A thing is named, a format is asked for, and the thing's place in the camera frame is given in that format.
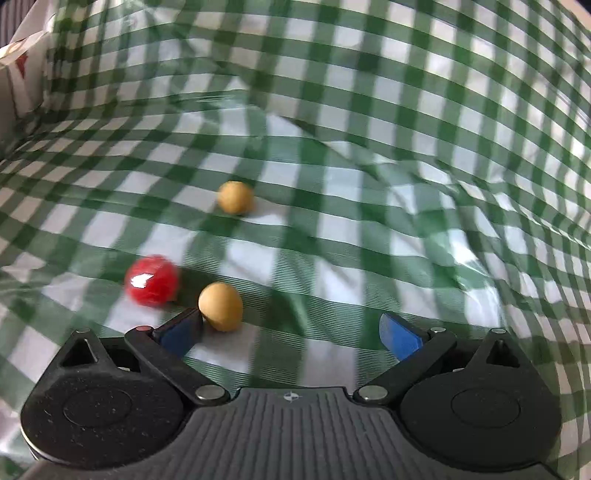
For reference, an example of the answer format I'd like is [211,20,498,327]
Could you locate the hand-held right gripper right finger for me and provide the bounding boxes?
[353,313,537,407]

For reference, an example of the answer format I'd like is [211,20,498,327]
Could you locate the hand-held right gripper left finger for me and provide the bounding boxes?
[55,307,232,407]

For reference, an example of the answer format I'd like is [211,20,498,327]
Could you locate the small yellow fruit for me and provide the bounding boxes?
[217,181,255,215]
[198,282,244,332]

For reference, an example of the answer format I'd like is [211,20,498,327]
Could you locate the small red fruit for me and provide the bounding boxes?
[124,255,180,308]

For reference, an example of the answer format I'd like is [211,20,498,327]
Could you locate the green checked blanket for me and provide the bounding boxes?
[0,0,591,480]

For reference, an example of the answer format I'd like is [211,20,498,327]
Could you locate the white box at corner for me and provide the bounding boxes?
[0,28,52,139]

